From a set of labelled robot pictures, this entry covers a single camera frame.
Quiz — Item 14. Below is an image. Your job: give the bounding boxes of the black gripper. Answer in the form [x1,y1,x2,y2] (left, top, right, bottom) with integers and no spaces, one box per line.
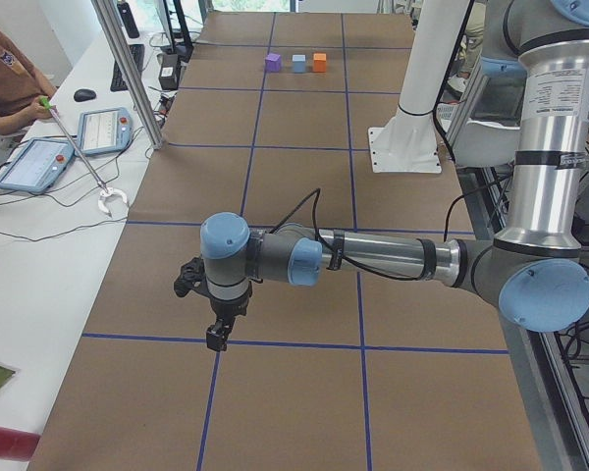
[173,257,252,351]

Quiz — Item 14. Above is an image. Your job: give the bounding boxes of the light blue foam block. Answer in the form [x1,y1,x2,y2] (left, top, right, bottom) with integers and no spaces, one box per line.
[292,54,306,74]

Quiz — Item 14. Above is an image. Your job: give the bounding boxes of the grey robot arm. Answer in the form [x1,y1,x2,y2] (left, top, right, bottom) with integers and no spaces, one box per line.
[167,13,504,350]

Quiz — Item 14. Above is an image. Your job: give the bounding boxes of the purple foam block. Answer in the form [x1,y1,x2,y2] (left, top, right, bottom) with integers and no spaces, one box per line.
[264,53,282,74]

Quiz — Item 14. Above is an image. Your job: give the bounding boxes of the orange foam block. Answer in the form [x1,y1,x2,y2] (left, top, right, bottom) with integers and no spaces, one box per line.
[312,52,327,74]

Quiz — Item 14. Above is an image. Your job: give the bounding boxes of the grabber reacher tool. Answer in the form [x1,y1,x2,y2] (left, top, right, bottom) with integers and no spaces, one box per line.
[38,95,129,217]

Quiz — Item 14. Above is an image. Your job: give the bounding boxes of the rear teach pendant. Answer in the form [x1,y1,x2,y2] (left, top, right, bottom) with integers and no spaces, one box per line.
[77,107,133,157]

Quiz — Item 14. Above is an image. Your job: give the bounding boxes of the teach pendant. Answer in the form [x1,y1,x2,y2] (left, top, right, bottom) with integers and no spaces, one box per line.
[0,138,75,194]
[77,107,133,157]

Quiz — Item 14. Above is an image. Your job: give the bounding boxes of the red cylinder object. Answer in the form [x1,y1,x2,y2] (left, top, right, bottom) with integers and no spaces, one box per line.
[0,427,40,461]

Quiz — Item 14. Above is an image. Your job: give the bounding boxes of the front teach pendant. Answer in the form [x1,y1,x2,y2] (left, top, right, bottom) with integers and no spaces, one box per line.
[0,138,75,194]

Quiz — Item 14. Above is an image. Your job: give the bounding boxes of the black power box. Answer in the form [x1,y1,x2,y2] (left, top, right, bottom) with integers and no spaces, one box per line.
[158,54,181,91]

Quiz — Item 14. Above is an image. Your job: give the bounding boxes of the black keyboard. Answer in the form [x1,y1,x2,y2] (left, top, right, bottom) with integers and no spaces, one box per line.
[109,43,146,93]

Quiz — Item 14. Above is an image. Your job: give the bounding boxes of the black computer mouse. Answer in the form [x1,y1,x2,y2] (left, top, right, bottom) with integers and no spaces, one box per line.
[73,88,97,103]

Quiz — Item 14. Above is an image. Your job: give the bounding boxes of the person in brown shirt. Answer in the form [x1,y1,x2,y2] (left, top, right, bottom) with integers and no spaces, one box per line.
[0,31,57,135]

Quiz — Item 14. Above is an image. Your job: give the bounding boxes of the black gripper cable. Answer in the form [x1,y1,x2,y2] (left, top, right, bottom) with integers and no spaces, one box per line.
[269,187,433,282]

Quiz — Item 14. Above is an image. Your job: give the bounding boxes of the aluminium frame post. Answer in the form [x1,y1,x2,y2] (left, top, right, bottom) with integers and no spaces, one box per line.
[91,0,163,150]

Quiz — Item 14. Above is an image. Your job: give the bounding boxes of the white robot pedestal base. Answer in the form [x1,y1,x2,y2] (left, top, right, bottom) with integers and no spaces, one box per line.
[368,0,471,174]

